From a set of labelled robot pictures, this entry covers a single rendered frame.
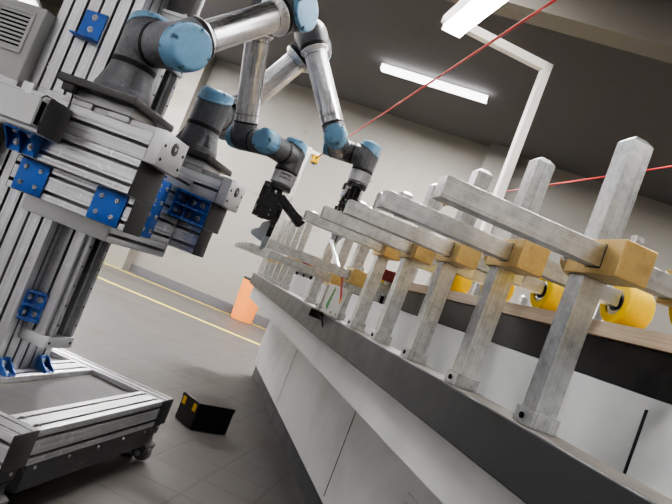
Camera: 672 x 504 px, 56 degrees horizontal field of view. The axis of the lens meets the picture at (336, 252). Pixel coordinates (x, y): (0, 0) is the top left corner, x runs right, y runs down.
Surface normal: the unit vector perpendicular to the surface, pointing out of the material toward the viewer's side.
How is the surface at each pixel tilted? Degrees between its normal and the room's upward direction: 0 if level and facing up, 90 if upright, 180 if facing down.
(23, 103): 90
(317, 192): 90
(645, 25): 90
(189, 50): 95
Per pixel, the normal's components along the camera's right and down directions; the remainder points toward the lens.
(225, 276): -0.16, -0.13
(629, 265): 0.22, 0.02
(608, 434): -0.91, -0.37
